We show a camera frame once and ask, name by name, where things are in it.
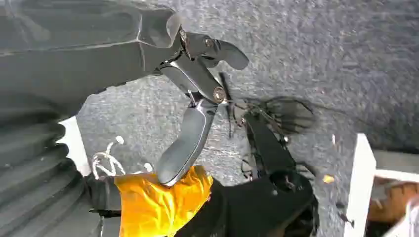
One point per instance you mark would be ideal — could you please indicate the brown wooden box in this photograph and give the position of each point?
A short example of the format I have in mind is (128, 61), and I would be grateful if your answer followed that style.
(394, 199)

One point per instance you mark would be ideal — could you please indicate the ribbed grey left arm sleeve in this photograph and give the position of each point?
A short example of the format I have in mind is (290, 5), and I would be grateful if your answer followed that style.
(36, 183)

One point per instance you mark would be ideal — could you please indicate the pale desk rail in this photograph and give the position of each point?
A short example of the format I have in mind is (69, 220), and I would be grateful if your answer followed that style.
(397, 165)

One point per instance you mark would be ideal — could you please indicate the small yellow scrap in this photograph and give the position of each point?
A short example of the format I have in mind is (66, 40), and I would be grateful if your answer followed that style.
(328, 179)

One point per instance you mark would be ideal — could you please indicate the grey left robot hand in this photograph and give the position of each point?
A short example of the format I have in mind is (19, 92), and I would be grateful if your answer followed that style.
(65, 55)

